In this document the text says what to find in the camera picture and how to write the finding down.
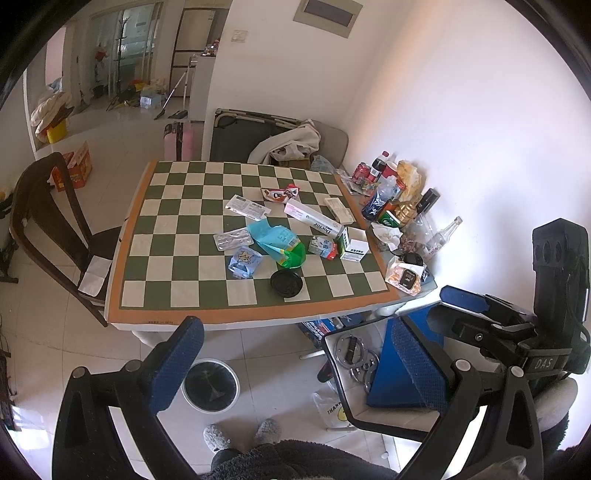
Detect white cardboard box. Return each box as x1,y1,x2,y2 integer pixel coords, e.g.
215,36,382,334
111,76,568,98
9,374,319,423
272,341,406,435
338,226,370,262

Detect white medicine box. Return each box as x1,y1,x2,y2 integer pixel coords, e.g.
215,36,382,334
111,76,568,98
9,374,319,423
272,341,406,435
324,197,356,225

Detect small milk carton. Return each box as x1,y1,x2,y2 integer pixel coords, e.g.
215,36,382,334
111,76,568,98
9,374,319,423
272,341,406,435
308,236,339,260

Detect silver pill blister pack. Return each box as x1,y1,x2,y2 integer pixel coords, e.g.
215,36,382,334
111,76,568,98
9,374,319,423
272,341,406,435
213,227,253,252

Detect white round trash bin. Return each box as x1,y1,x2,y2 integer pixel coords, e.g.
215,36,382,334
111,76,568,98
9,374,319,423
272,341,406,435
181,358,240,414

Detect blue folder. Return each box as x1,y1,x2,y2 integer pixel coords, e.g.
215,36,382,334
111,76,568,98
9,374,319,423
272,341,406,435
367,307,448,412

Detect left grey slipper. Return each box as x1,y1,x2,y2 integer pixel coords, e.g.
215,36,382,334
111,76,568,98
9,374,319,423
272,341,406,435
202,424,232,453

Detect grey slipper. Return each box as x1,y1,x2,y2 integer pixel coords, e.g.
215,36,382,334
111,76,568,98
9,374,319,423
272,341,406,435
252,418,281,447
202,424,232,453

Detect clear glass bottle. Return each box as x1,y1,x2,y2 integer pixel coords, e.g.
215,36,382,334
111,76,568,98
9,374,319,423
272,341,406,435
422,216,463,260

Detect orange white tissue pack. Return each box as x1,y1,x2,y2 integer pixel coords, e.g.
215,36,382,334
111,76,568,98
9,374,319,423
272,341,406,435
385,257,425,297

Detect white smiley plastic bag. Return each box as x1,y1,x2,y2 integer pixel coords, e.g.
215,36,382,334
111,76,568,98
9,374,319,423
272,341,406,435
311,390,353,430

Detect right grey slipper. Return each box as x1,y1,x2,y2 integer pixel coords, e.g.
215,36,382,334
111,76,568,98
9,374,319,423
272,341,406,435
252,418,281,447

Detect crumpled white tissue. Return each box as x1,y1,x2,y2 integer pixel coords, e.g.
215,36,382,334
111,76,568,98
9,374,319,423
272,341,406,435
370,223,402,252

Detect black fuzzy trouser legs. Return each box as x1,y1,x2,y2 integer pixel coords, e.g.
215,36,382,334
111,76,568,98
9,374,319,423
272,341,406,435
199,440,398,479

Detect green cigarette box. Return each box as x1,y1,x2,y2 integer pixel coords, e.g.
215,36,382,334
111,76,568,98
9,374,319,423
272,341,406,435
378,210,401,228

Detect dark wooden chair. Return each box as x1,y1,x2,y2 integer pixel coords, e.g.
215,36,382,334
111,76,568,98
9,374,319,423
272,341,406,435
9,153,121,327

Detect green white checkered table mat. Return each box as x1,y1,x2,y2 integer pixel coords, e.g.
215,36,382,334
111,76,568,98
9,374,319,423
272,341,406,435
105,161,401,331

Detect blue patterned snack packet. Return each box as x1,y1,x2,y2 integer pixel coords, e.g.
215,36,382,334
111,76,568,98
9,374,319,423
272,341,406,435
228,246,263,279

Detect cola bottle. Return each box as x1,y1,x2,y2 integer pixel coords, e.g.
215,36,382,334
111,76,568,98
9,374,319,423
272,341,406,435
368,151,390,182

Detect red cola can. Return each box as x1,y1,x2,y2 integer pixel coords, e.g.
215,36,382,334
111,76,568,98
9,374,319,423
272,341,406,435
352,162,370,185

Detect black round lid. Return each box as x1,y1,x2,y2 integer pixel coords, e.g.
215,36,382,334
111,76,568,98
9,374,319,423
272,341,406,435
270,269,304,299

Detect light blue plastic bag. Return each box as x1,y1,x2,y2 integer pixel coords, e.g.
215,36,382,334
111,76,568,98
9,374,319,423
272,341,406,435
247,218,301,261

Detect long white toothpaste box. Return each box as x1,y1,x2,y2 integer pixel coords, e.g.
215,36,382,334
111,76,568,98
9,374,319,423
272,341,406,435
284,199,344,239

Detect orange cardboard box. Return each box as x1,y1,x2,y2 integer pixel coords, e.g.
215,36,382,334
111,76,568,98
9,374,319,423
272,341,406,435
51,142,93,192

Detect white printed leaflet packet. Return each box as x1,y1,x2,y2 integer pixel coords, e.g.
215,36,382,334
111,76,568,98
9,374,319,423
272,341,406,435
225,195,270,221

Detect red white snack wrapper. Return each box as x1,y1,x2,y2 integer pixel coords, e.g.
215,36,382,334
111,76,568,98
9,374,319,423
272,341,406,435
262,184,300,204

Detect yellow bin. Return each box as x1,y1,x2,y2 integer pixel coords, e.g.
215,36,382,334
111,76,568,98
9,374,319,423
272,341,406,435
46,119,68,144

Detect white cloth pile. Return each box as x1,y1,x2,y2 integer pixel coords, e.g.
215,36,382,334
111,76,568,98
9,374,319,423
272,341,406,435
247,121,322,165

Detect pink suitcase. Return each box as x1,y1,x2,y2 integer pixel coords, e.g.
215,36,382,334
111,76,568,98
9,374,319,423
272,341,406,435
163,121,194,161

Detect dark folding bed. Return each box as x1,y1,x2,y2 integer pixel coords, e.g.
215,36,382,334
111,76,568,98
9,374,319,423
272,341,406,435
209,108,301,163

